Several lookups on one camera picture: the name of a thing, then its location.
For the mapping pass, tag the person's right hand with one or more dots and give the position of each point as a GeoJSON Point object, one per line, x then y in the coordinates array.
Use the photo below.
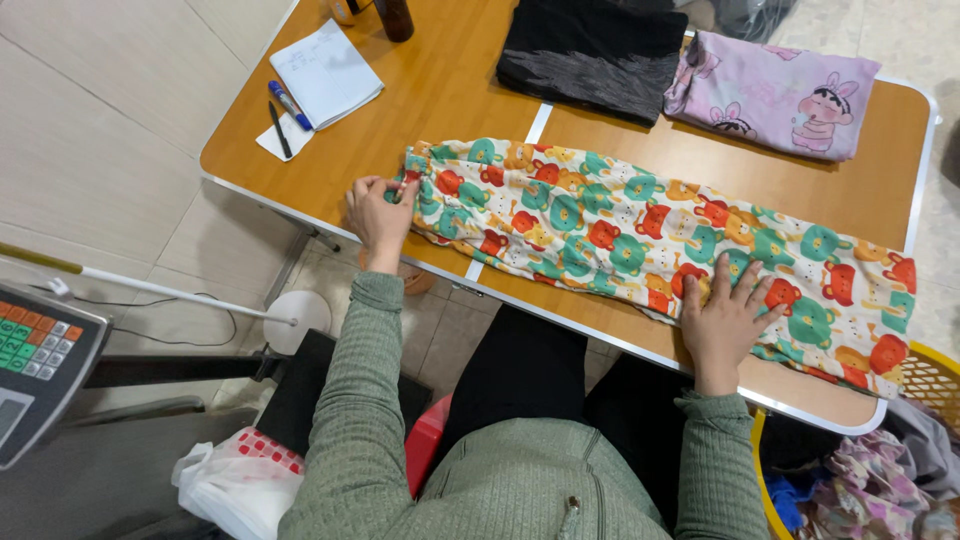
{"type": "Point", "coordinates": [721, 334]}

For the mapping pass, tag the person's left hand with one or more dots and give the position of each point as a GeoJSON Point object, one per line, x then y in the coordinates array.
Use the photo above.
{"type": "Point", "coordinates": [379, 221]}

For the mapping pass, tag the colourful bear print garment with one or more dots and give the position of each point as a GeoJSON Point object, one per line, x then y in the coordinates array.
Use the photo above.
{"type": "Point", "coordinates": [600, 225]}

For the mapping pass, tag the brown round object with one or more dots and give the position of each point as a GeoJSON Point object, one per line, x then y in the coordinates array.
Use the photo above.
{"type": "Point", "coordinates": [416, 279]}

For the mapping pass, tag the grey metal table leg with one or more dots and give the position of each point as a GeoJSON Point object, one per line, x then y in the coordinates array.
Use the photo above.
{"type": "Point", "coordinates": [292, 259]}

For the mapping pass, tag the black pen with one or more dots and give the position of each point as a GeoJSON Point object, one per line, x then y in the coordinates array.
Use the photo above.
{"type": "Point", "coordinates": [280, 129]}

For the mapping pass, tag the white paper slip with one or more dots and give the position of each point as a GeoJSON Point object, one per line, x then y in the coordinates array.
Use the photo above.
{"type": "Point", "coordinates": [268, 142]}

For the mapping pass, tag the blue marker pen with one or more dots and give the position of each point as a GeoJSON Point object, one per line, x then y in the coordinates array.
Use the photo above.
{"type": "Point", "coordinates": [289, 105]}

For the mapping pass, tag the white paper notepad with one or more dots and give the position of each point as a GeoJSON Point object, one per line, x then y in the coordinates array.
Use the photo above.
{"type": "Point", "coordinates": [326, 71]}

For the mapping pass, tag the person's black trousers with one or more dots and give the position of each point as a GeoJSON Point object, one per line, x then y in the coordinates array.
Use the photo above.
{"type": "Point", "coordinates": [540, 375]}

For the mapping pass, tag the black flat board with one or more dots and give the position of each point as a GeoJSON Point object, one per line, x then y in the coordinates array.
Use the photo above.
{"type": "Point", "coordinates": [292, 397]}

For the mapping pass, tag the dark brown bottle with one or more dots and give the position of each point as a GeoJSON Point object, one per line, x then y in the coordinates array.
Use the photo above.
{"type": "Point", "coordinates": [394, 19]}

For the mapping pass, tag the white pole with round base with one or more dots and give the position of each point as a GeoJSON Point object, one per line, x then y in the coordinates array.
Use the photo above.
{"type": "Point", "coordinates": [187, 296]}

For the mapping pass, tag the yellow basket of clothes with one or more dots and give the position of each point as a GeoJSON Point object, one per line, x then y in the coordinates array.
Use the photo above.
{"type": "Point", "coordinates": [877, 480]}

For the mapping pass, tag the yellow round container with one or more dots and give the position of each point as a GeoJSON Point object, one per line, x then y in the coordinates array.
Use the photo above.
{"type": "Point", "coordinates": [346, 9]}

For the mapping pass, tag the red plastic stool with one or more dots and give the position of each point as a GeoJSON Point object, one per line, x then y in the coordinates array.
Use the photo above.
{"type": "Point", "coordinates": [424, 450]}

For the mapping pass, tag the pink cartoon print garment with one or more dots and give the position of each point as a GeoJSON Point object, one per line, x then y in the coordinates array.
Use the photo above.
{"type": "Point", "coordinates": [772, 90]}

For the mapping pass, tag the person's green knit sweater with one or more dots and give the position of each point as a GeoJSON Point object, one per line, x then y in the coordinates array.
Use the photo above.
{"type": "Point", "coordinates": [517, 487]}

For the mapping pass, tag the black folded garment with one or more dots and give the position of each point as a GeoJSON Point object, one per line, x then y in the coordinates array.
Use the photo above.
{"type": "Point", "coordinates": [592, 52]}

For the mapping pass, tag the white plastic bag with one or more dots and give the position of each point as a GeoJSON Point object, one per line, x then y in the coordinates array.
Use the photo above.
{"type": "Point", "coordinates": [232, 487]}

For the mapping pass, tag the black plastic bag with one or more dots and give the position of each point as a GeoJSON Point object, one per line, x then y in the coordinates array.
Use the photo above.
{"type": "Point", "coordinates": [754, 16]}

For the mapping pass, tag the grey electronic scale display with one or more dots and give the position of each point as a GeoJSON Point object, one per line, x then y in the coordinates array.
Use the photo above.
{"type": "Point", "coordinates": [41, 360]}

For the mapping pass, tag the grey metal scale platform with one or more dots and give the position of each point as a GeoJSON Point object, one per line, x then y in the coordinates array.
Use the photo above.
{"type": "Point", "coordinates": [97, 480]}

